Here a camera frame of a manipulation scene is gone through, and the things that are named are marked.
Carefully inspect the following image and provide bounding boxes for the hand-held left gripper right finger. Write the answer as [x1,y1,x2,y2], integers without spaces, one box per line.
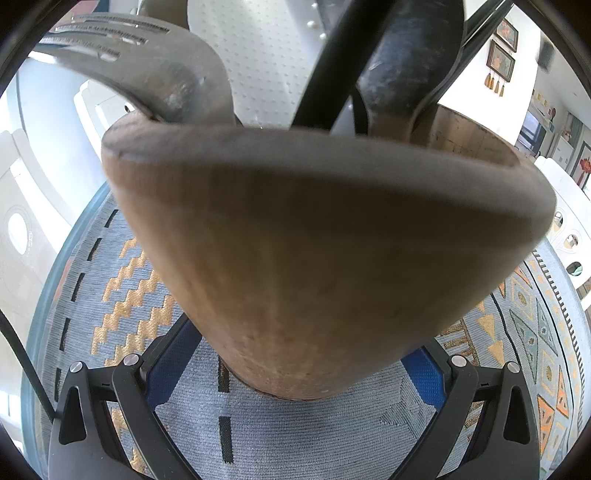
[390,342,541,480]

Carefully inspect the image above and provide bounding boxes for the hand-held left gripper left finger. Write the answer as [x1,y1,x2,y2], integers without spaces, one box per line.
[46,314,204,480]

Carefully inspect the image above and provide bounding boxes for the wooden utensil holder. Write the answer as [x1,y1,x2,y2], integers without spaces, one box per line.
[100,105,557,401]

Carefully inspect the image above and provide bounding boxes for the metal fork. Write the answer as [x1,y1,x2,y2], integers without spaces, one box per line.
[34,13,241,126]

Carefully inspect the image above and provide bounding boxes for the white dotted spoon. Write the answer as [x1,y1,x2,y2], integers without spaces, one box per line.
[187,0,333,127]

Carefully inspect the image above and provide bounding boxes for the blue patterned tablecloth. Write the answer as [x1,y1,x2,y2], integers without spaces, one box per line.
[28,189,585,480]

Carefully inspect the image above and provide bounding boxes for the white chair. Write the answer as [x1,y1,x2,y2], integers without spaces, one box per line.
[0,129,61,287]
[533,154,591,296]
[71,78,139,121]

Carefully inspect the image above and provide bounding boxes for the red flower picture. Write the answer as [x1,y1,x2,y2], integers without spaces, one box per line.
[573,143,591,190]

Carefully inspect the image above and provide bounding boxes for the dark screen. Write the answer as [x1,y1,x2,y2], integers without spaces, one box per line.
[515,108,548,153]

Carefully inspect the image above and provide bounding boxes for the black cable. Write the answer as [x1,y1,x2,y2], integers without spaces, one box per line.
[0,309,56,418]

